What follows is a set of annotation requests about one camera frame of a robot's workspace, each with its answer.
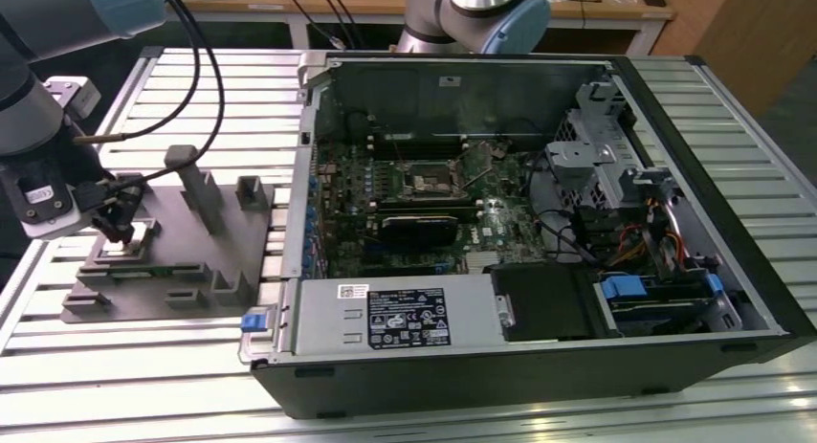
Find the black plastic shroud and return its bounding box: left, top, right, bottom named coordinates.
left=485, top=262, right=606, bottom=344

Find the grey parts rack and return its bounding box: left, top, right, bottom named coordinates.
left=58, top=144, right=278, bottom=324

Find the silver disk bay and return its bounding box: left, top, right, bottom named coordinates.
left=590, top=268, right=754, bottom=342

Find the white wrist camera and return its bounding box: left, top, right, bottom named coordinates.
left=15, top=172, right=86, bottom=241

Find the black wire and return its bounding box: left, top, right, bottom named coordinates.
left=534, top=208, right=598, bottom=265

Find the silver CPU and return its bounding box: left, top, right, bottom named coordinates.
left=100, top=240, right=148, bottom=258

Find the black graphics card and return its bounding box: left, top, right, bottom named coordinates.
left=375, top=212, right=459, bottom=247

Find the metal socket cover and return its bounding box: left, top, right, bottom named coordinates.
left=453, top=137, right=506, bottom=166

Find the silver perforated drive cage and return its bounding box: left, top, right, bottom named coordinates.
left=529, top=81, right=650, bottom=214

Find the silver power supply with label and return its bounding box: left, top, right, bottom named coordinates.
left=271, top=275, right=506, bottom=363

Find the black open PC case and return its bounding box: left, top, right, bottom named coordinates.
left=236, top=45, right=817, bottom=420

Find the green motherboard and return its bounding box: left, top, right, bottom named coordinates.
left=306, top=136, right=550, bottom=279

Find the blue disk carrier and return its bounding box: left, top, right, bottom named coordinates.
left=598, top=273, right=716, bottom=315

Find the wooden desk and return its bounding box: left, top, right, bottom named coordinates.
left=146, top=0, right=678, bottom=56

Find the CPU socket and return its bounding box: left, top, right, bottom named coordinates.
left=395, top=159, right=462, bottom=198

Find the silver case corner latch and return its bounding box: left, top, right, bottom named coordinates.
left=296, top=50, right=334, bottom=88

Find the small silver metal latch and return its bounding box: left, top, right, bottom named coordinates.
left=493, top=293, right=515, bottom=328

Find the blue case latch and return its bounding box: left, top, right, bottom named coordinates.
left=240, top=307, right=268, bottom=333

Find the yellow wire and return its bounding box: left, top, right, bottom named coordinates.
left=605, top=239, right=646, bottom=270

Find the wooden cabinet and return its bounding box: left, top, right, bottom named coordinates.
left=654, top=0, right=817, bottom=117

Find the orange wire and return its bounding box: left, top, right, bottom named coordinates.
left=660, top=227, right=690, bottom=275

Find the small silver heatsink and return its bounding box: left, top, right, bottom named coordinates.
left=465, top=251, right=506, bottom=273

